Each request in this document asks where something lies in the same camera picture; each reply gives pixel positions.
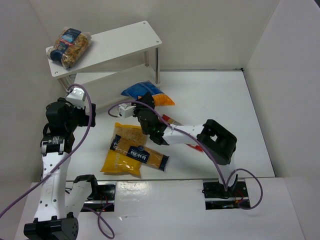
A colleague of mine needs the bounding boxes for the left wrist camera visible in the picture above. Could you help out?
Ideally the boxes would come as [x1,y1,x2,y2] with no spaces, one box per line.
[65,87,86,110]

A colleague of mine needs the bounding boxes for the dark blue spaghetti pack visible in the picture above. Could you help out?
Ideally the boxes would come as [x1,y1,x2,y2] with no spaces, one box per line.
[110,134,169,172]

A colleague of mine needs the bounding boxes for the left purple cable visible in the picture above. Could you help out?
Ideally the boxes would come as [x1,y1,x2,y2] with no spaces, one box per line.
[0,84,115,239]

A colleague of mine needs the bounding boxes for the tricolour fusilli pasta bag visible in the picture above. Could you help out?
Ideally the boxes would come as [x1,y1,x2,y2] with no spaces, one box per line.
[46,27,92,70]

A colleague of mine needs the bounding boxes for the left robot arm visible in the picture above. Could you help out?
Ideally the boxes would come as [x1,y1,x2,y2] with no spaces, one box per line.
[23,97,97,240]

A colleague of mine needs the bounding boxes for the yellow fusilli pasta bag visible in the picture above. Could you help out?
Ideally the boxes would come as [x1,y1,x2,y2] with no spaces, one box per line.
[100,122,150,178]

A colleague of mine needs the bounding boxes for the red spaghetti pack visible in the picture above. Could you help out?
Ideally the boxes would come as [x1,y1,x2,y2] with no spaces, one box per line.
[161,114,204,152]

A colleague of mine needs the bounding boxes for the blue orange pasta bag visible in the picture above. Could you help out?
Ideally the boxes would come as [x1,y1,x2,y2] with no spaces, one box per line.
[120,80,175,107]

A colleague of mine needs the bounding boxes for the white two-tier shelf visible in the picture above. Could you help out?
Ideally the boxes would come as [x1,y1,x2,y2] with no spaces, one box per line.
[48,21,162,111]

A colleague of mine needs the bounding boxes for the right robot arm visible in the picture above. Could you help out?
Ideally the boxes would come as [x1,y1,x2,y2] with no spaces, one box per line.
[131,92,238,195]

